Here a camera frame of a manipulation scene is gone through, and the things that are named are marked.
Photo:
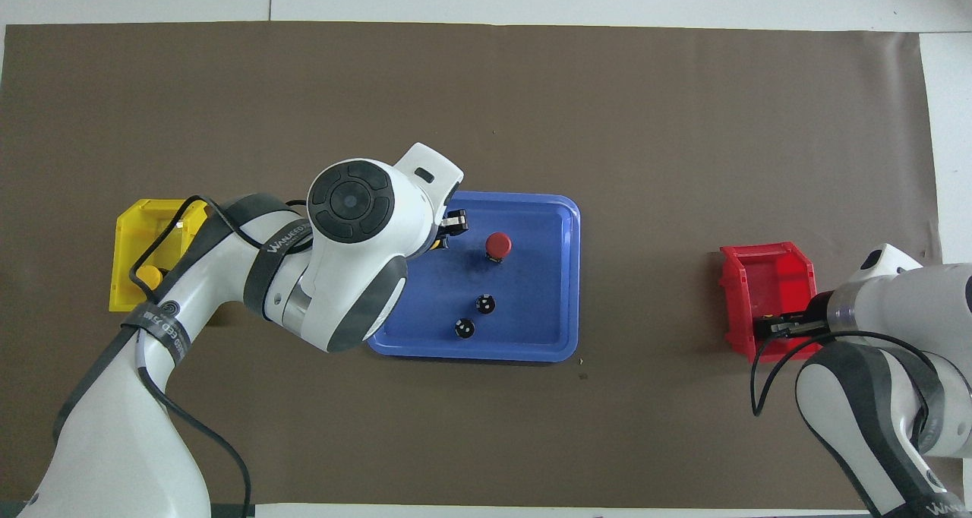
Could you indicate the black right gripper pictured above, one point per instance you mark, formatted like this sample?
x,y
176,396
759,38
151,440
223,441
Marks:
x,y
818,313

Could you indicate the yellow push button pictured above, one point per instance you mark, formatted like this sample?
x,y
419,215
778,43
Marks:
x,y
437,241
149,276

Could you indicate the red push button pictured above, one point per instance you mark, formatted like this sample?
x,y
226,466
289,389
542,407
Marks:
x,y
498,244

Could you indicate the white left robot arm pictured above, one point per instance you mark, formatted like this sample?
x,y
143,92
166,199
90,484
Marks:
x,y
349,260

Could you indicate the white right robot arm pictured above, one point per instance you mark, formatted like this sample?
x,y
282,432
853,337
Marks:
x,y
911,298

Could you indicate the blue plastic tray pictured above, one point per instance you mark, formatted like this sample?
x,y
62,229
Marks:
x,y
531,305

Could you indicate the red plastic bin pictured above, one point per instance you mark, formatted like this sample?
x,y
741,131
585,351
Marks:
x,y
767,282

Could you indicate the black cylinder component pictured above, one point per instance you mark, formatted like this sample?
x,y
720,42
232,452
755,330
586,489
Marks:
x,y
485,304
464,328

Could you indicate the brown paper mat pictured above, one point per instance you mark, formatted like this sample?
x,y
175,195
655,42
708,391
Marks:
x,y
645,108

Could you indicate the yellow plastic bin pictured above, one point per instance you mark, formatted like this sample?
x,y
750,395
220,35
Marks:
x,y
125,260

